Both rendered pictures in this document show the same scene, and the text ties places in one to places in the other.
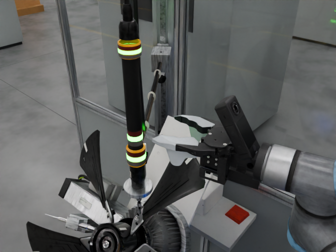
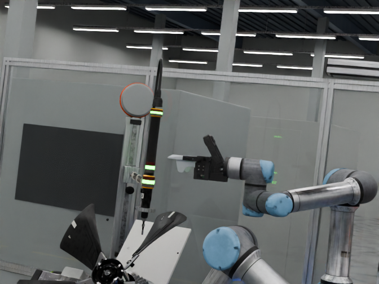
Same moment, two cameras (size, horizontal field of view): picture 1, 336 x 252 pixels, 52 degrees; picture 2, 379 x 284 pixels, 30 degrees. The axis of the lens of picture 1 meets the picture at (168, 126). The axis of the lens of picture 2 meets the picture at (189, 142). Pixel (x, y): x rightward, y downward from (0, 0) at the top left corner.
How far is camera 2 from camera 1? 1.96 m
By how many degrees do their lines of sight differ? 35
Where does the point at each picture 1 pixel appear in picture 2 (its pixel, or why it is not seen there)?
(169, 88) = (130, 209)
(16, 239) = not seen: outside the picture
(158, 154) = (128, 249)
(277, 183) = (235, 170)
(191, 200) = (163, 276)
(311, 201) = (251, 177)
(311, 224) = (253, 191)
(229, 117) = (210, 141)
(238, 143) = (215, 154)
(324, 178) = (255, 163)
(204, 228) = not seen: outside the picture
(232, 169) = (211, 172)
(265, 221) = not seen: outside the picture
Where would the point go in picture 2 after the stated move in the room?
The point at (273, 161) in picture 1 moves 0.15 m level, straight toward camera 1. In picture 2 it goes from (233, 160) to (230, 160)
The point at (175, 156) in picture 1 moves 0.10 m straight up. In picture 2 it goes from (180, 165) to (184, 136)
